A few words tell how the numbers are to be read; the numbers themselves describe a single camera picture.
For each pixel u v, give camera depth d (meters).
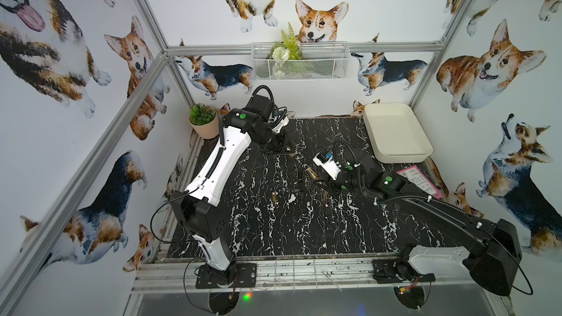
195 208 0.43
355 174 0.57
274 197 0.90
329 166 0.65
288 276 0.75
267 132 0.63
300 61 0.86
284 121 0.72
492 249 0.40
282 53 0.83
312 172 0.72
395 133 1.11
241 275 0.73
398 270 0.68
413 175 0.98
